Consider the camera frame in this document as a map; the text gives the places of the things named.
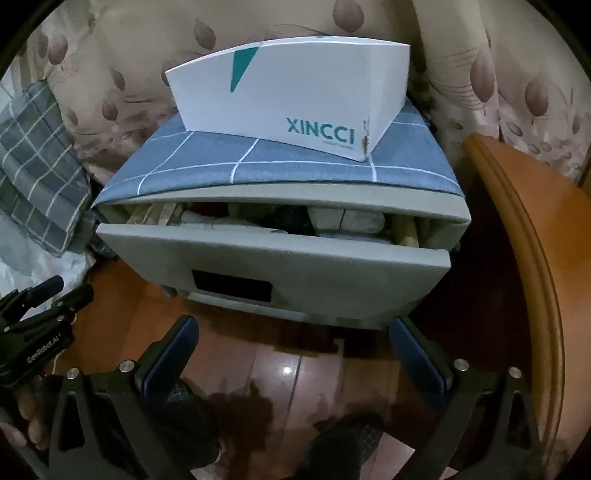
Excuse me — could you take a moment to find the white cardboard box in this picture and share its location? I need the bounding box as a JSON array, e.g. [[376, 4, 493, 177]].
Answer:
[[165, 35, 411, 163]]

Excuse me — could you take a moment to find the beige striped cloth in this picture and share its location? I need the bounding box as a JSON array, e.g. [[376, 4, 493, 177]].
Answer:
[[124, 203, 185, 228]]

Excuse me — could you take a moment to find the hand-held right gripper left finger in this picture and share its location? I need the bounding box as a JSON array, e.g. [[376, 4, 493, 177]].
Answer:
[[46, 315, 200, 480]]

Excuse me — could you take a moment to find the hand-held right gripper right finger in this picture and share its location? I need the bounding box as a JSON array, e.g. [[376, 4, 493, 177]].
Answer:
[[389, 316, 544, 480]]

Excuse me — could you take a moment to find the grey plaid cloth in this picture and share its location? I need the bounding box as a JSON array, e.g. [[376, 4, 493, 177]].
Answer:
[[0, 82, 93, 257]]

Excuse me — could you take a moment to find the person's left hand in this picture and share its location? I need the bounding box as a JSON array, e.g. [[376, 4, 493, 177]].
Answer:
[[11, 375, 55, 453]]

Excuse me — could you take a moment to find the grey drawer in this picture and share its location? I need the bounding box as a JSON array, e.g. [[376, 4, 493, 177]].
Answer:
[[95, 198, 452, 331]]

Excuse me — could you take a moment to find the beige leaf printed sheet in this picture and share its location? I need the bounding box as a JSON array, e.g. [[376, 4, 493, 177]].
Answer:
[[14, 0, 591, 185]]

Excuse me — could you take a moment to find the person's right foot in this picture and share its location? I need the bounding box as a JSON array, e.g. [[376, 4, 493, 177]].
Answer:
[[305, 412, 387, 480]]

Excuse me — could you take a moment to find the dark red cloth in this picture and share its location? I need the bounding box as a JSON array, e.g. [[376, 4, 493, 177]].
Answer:
[[185, 204, 232, 222]]

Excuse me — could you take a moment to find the curved orange wooden board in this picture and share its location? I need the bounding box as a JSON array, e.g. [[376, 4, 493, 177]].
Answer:
[[462, 134, 568, 480]]

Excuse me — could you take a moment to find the person's left foot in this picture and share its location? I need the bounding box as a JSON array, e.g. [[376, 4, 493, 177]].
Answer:
[[159, 377, 223, 468]]

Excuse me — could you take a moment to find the blue grey bed mattress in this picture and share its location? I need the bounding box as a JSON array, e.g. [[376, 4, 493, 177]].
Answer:
[[92, 99, 467, 210]]

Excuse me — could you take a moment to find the white crumpled plastic bag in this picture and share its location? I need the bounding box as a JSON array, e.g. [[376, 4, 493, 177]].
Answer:
[[0, 215, 95, 298]]

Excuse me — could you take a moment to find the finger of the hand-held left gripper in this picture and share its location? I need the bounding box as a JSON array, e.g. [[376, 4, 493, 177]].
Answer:
[[0, 275, 64, 320], [4, 284, 95, 334]]

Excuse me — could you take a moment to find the person's foot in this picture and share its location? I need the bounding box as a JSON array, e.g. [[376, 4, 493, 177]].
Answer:
[[305, 412, 387, 480], [159, 377, 223, 468]]

